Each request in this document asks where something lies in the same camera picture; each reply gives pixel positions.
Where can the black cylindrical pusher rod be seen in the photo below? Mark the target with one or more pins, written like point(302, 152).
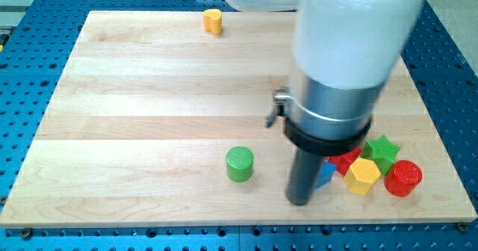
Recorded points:
point(303, 178)

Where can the green cylinder block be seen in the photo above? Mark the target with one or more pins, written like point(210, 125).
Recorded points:
point(239, 163)

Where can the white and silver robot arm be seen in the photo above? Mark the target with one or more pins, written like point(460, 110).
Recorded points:
point(343, 53)

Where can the red star block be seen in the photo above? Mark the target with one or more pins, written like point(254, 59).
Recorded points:
point(343, 162)

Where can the green star block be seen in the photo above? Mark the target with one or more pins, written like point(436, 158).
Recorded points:
point(382, 151)

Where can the blue block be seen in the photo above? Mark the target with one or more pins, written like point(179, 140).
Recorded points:
point(326, 174)

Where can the yellow hexagon block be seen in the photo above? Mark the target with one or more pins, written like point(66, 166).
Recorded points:
point(361, 176)

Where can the red cylinder block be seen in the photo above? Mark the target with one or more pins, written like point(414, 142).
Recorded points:
point(403, 178)

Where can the light wooden board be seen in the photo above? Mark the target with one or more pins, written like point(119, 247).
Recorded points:
point(148, 105)

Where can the yellow heart block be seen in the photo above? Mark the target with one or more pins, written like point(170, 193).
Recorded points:
point(212, 21)

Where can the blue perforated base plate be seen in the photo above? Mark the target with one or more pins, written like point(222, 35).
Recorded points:
point(37, 51)

